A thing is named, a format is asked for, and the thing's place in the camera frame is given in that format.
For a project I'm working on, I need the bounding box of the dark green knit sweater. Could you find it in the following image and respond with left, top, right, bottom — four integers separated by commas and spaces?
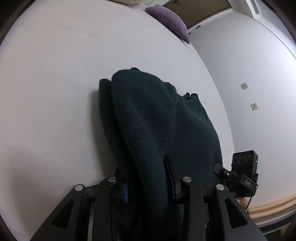
98, 69, 222, 240

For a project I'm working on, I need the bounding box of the person's right hand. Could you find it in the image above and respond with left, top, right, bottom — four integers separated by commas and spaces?
236, 197, 248, 209

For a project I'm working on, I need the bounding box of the purple cushion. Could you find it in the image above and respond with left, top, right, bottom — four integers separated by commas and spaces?
145, 6, 190, 44

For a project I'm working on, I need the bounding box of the white bed mattress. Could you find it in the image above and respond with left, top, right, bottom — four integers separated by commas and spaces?
1, 1, 234, 240

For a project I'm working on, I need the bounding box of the brown wooden door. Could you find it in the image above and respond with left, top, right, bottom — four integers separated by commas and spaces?
164, 0, 232, 29

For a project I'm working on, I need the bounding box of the rolled beige duvet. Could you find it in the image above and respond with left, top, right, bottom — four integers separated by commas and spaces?
110, 0, 143, 4

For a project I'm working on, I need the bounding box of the black camera box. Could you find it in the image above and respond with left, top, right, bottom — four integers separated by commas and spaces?
231, 150, 258, 179

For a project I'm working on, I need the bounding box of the lower beige wall socket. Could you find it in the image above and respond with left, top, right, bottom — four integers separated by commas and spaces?
251, 103, 258, 111

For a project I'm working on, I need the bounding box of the beige wall socket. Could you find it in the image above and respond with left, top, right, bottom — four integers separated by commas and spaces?
251, 103, 258, 111
241, 83, 248, 90

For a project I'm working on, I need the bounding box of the upper beige wall socket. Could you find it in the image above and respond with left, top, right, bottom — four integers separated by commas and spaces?
241, 83, 248, 90

